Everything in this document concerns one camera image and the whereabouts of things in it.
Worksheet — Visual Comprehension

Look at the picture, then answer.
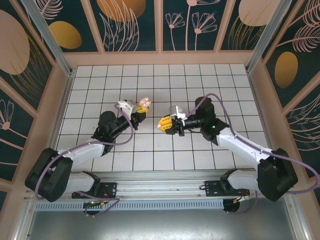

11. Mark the three flowers wall panel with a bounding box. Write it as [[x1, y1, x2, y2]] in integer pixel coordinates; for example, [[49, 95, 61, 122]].
[[162, 0, 218, 52]]

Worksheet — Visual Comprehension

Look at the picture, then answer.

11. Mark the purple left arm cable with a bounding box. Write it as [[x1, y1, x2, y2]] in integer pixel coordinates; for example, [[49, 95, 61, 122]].
[[34, 103, 135, 218]]

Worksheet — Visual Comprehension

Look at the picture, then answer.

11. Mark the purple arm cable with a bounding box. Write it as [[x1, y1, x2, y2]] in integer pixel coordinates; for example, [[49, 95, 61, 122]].
[[185, 93, 318, 216], [34, 103, 135, 218]]

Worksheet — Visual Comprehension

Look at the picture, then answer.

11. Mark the aluminium corner post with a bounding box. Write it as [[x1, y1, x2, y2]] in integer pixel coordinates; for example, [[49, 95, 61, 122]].
[[245, 0, 300, 75], [19, 0, 76, 77]]

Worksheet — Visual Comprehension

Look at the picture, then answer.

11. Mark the aluminium side rail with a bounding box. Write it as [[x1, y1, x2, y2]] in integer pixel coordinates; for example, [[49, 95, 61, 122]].
[[48, 72, 76, 151], [246, 71, 285, 177]]

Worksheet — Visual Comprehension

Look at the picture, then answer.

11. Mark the leaf outline wall panel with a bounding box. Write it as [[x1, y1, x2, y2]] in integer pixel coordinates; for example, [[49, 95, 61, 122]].
[[284, 91, 320, 180]]

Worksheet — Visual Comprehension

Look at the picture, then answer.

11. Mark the single flower wall panel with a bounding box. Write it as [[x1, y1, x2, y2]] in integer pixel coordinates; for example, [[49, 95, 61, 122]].
[[0, 74, 36, 182]]

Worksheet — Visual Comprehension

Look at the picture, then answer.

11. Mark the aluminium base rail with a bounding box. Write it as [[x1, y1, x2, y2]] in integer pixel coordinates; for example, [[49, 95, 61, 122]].
[[23, 170, 298, 201]]

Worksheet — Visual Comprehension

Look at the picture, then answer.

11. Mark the orange circle wall panel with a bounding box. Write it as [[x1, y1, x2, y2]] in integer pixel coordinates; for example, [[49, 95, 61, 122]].
[[89, 0, 161, 53]]

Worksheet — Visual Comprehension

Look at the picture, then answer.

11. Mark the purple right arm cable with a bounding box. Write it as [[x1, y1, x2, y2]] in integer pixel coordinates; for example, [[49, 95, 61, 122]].
[[185, 93, 318, 216]]

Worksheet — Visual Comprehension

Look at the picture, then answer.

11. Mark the grey metal sheet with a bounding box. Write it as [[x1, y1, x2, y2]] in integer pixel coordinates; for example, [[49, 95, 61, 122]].
[[14, 209, 311, 240]]

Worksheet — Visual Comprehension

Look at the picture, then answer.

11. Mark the feather leaf wall panel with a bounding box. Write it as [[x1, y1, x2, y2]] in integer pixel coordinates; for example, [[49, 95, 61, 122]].
[[261, 0, 320, 108]]

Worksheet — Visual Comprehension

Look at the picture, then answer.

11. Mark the beige circle wall panel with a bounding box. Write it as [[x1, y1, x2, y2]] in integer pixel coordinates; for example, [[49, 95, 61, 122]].
[[219, 0, 276, 52]]

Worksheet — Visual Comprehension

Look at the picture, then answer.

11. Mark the yellow oval wall panel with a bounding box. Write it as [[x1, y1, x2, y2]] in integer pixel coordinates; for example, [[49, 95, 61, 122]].
[[37, 0, 100, 53]]

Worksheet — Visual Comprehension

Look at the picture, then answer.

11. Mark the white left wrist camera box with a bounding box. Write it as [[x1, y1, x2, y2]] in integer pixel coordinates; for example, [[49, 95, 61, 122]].
[[116, 99, 138, 118]]

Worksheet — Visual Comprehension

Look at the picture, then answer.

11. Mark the slotted grey cable duct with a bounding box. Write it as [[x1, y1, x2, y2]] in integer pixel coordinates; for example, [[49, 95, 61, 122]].
[[33, 198, 225, 211]]

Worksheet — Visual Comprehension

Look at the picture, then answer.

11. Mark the gold lines wall panel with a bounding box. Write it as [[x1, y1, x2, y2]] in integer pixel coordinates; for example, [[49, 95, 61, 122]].
[[0, 0, 56, 111]]

